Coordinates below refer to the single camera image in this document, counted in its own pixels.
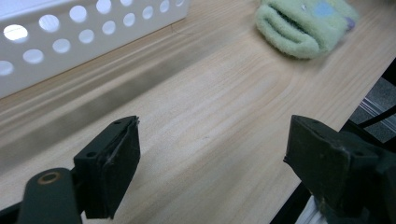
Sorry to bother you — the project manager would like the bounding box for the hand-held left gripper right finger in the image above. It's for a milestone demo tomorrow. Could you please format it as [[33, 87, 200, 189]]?
[[283, 114, 396, 218]]

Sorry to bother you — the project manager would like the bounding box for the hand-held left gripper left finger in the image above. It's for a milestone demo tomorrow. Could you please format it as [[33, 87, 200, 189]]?
[[73, 115, 142, 220]]

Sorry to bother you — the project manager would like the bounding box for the light green fuzzy sock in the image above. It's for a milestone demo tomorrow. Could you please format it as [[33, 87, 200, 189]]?
[[254, 0, 361, 60]]

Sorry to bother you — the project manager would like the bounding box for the black cable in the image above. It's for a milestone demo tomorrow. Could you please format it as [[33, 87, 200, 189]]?
[[358, 105, 396, 129]]

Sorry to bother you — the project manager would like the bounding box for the white perforated plastic basket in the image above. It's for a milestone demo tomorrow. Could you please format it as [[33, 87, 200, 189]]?
[[0, 0, 191, 100]]

